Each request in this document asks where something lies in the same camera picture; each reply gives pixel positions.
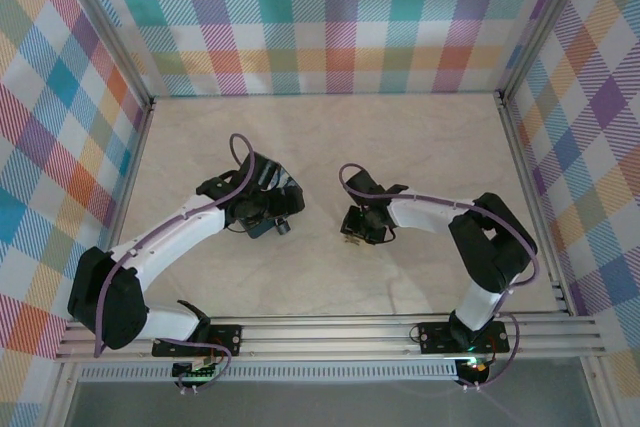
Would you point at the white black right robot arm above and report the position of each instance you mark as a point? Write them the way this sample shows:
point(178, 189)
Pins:
point(425, 212)

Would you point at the aluminium frame post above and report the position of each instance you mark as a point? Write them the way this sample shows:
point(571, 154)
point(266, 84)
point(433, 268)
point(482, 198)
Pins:
point(102, 22)
point(542, 22)

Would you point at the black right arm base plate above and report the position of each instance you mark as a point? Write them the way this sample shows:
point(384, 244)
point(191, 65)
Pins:
point(435, 337)

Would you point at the small brass key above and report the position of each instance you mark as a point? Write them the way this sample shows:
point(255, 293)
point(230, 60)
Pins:
point(352, 240)

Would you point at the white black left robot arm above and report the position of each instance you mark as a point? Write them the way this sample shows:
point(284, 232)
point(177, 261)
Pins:
point(170, 232)

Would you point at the aluminium table side rail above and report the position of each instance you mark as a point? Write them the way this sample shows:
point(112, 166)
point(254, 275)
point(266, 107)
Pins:
point(532, 197)
point(122, 207)

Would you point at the aluminium mounting rail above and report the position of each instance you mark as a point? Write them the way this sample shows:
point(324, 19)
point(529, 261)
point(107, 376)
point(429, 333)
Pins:
point(325, 339)

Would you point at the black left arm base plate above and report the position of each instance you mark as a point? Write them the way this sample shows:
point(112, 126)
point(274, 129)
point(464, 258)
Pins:
point(225, 336)

